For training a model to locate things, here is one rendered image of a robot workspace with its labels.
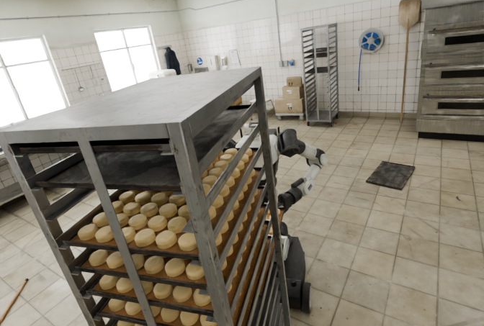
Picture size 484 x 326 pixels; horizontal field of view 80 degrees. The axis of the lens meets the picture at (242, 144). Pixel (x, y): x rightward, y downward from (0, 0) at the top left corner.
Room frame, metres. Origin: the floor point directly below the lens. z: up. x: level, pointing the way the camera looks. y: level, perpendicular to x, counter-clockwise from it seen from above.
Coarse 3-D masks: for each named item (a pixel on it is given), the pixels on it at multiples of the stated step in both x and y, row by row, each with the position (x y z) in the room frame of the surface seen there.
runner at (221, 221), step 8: (256, 152) 1.00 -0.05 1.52; (256, 160) 0.98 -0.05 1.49; (248, 168) 0.89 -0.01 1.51; (248, 176) 0.87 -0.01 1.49; (240, 184) 0.79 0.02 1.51; (240, 192) 0.78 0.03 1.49; (232, 200) 0.71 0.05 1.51; (232, 208) 0.70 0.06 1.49; (224, 216) 0.65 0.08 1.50; (216, 224) 0.60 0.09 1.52; (216, 232) 0.59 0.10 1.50; (192, 264) 0.51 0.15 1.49; (200, 264) 0.50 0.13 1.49
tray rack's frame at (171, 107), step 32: (128, 96) 0.86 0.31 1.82; (160, 96) 0.77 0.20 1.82; (192, 96) 0.70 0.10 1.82; (224, 96) 0.70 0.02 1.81; (32, 128) 0.62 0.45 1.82; (64, 128) 0.58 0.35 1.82; (96, 128) 0.55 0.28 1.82; (128, 128) 0.53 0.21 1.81; (160, 128) 0.50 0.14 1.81; (192, 128) 0.52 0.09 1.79; (96, 160) 0.57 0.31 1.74; (192, 160) 0.50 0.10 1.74; (32, 192) 0.64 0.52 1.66; (192, 192) 0.49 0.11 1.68; (192, 224) 0.50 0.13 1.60; (64, 256) 0.64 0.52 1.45; (128, 256) 0.57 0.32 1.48; (224, 288) 0.51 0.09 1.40; (96, 320) 0.65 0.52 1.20; (224, 320) 0.49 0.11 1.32
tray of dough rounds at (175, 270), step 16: (256, 176) 1.02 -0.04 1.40; (240, 208) 0.82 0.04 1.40; (224, 224) 0.72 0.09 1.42; (224, 240) 0.67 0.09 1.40; (96, 256) 0.67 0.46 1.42; (112, 256) 0.65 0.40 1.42; (144, 256) 0.66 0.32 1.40; (160, 256) 0.63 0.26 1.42; (96, 272) 0.62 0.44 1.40; (112, 272) 0.60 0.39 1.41; (144, 272) 0.60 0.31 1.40; (160, 272) 0.59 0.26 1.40; (176, 272) 0.56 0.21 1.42; (192, 272) 0.55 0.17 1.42
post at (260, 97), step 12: (264, 96) 1.09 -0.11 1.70; (264, 108) 1.07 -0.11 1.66; (264, 120) 1.06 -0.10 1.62; (264, 132) 1.07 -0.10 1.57; (264, 144) 1.07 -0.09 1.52; (264, 156) 1.07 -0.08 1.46; (264, 168) 1.07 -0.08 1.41; (276, 204) 1.07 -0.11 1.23; (276, 216) 1.06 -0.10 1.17; (276, 228) 1.07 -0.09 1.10; (276, 240) 1.07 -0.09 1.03; (276, 252) 1.07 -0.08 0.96; (288, 300) 1.09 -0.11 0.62; (288, 312) 1.06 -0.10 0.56; (288, 324) 1.06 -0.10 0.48
